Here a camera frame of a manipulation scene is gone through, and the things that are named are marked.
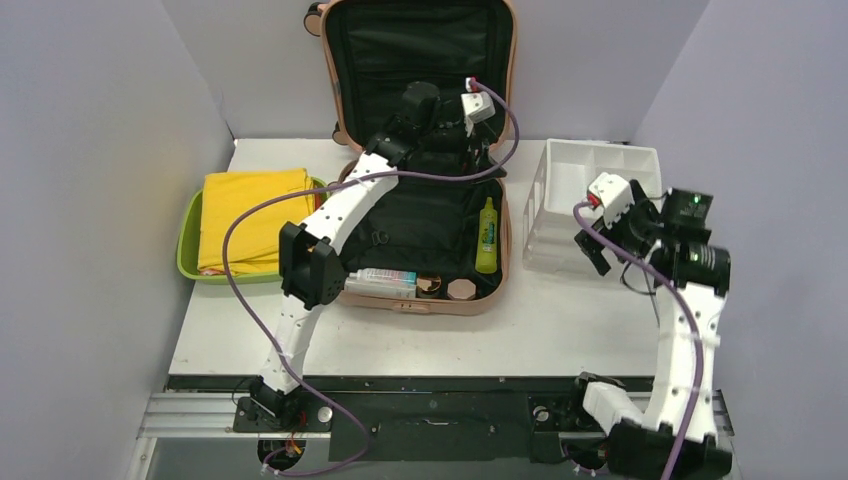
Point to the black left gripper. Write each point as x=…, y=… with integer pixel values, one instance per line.
x=482, y=163

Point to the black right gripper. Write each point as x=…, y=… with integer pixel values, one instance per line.
x=602, y=240

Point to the pink hard-shell suitcase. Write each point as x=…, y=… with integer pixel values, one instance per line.
x=374, y=50

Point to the white plastic drawer organizer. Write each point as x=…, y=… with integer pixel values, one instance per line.
x=565, y=170

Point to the yellow box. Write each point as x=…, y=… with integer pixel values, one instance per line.
x=253, y=247

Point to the green plastic tray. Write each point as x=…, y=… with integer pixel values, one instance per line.
x=188, y=243

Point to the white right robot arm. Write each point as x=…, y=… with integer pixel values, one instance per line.
x=676, y=344

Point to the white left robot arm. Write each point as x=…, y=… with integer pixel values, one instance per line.
x=313, y=273

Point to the small green bottle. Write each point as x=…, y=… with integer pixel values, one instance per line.
x=486, y=260

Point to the octagonal pink jar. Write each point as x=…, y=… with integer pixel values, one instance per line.
x=461, y=290

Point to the white toothpaste box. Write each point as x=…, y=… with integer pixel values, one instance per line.
x=382, y=283

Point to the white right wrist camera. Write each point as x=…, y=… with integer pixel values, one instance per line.
x=613, y=194

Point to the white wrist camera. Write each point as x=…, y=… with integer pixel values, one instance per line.
x=477, y=105
x=613, y=194

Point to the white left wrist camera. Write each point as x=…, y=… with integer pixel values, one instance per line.
x=477, y=105

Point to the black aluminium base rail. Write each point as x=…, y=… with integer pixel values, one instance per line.
x=597, y=426

